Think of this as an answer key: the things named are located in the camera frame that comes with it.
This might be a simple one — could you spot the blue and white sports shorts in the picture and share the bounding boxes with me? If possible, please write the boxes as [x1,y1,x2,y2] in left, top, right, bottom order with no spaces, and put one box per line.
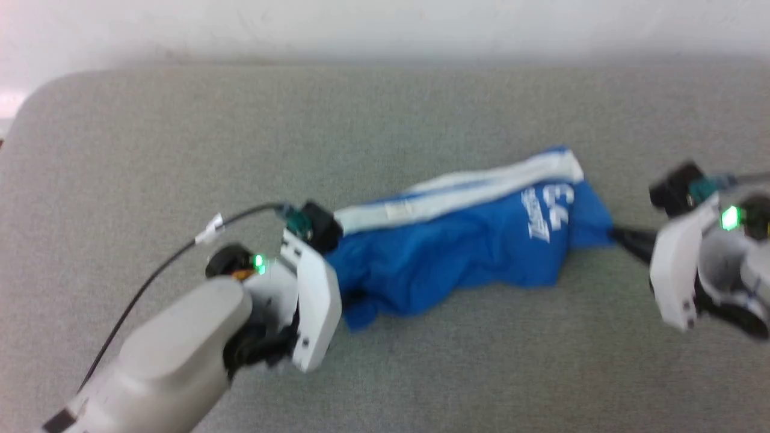
[324,144,615,333]

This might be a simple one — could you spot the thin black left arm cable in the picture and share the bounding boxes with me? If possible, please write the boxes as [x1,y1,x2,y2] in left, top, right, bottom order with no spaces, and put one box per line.
[77,203,291,393]

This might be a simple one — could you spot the grey fabric sofa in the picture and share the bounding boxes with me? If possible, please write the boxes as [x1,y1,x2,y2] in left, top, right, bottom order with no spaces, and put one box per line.
[0,57,770,433]

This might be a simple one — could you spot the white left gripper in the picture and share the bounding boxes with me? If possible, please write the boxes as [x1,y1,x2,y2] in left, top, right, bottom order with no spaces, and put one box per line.
[280,229,343,373]

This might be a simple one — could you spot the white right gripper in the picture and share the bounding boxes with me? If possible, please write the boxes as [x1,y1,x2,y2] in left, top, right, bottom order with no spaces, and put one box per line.
[610,194,724,333]

